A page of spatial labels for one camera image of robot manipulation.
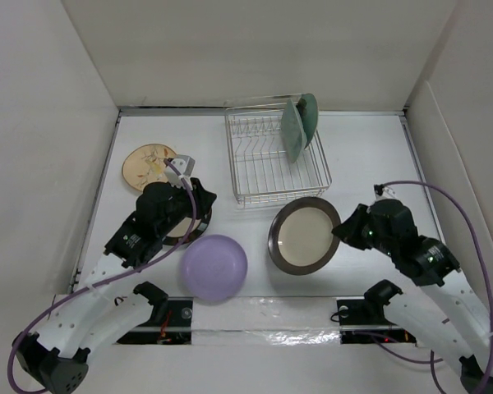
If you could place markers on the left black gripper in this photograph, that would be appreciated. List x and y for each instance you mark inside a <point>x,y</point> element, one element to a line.
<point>205,199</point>

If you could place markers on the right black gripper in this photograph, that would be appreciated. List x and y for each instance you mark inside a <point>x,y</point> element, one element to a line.
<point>347,231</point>

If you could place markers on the brown rimmed cream plate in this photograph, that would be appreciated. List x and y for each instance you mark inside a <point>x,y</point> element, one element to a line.
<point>301,240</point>

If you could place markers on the teal rectangular ceramic plate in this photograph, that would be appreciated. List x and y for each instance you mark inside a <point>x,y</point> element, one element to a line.
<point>293,132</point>

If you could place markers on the teal round plate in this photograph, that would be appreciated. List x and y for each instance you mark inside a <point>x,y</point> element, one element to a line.
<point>308,109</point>

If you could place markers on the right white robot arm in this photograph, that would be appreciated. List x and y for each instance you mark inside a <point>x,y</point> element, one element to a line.
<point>465,342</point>

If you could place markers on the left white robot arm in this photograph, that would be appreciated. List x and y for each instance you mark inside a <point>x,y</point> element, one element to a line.
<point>56,347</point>

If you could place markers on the black mosaic rimmed plate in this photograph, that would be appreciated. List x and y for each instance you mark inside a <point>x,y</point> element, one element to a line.
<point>178,232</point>

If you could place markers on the tan floral round plate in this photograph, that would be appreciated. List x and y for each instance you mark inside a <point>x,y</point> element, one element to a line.
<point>145,165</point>

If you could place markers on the purple plastic plate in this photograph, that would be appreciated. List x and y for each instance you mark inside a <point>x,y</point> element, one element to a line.
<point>214,268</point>

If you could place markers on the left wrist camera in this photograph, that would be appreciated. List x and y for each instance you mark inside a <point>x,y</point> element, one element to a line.
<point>178,170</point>

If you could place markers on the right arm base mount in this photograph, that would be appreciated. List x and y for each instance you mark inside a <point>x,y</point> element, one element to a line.
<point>356,326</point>

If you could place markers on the metal wire dish rack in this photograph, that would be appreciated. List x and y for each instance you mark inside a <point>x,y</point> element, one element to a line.
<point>261,173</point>

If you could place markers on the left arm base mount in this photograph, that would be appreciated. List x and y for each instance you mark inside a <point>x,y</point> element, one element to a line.
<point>169,324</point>

